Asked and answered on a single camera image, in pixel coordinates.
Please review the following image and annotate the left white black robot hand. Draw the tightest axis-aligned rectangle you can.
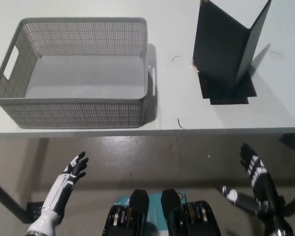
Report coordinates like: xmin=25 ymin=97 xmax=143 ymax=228
xmin=42 ymin=151 xmax=89 ymax=217

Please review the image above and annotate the black hardcover notebook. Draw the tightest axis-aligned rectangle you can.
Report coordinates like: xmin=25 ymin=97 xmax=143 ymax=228
xmin=191 ymin=0 xmax=273 ymax=95

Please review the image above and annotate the black perforated foot plate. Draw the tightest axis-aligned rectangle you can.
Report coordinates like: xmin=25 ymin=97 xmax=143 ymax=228
xmin=26 ymin=201 xmax=45 ymax=222

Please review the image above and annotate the grey perforated plastic basket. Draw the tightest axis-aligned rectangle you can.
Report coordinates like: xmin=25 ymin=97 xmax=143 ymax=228
xmin=0 ymin=17 xmax=149 ymax=130

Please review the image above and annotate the black tape patch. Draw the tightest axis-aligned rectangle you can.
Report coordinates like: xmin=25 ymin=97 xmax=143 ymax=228
xmin=197 ymin=71 xmax=258 ymax=106

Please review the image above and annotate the black table frame bracket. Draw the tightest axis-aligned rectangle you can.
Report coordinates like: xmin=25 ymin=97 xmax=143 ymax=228
xmin=278 ymin=134 xmax=295 ymax=151

